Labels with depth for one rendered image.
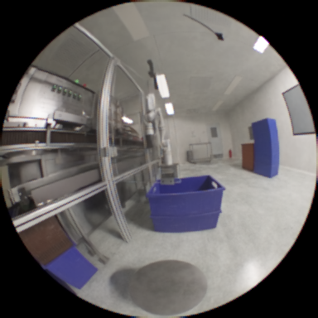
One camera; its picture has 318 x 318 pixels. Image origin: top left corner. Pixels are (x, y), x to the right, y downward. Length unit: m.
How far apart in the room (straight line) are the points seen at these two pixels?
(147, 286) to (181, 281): 0.13
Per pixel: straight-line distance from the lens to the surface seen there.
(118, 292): 0.80
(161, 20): 2.02
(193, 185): 1.08
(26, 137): 0.71
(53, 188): 0.54
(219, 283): 0.78
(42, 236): 0.60
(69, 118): 0.75
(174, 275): 0.50
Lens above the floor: 0.73
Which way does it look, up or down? 4 degrees down
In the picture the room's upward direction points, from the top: 7 degrees counter-clockwise
